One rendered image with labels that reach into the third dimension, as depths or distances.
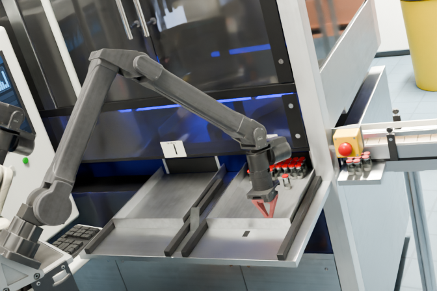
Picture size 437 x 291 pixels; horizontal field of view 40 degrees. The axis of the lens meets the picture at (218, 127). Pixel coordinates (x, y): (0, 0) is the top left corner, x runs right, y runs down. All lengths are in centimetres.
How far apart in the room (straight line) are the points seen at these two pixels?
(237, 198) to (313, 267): 38
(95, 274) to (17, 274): 123
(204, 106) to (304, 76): 36
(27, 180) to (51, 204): 81
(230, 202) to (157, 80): 58
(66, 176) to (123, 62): 29
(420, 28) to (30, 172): 316
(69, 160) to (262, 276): 103
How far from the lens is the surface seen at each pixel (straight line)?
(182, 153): 201
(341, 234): 198
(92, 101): 139
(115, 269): 251
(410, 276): 287
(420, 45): 460
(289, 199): 182
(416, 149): 189
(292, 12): 168
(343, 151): 177
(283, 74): 175
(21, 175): 213
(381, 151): 191
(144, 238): 185
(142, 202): 205
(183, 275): 234
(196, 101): 150
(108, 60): 139
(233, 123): 155
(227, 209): 185
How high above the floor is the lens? 178
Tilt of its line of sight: 21 degrees down
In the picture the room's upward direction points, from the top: 16 degrees counter-clockwise
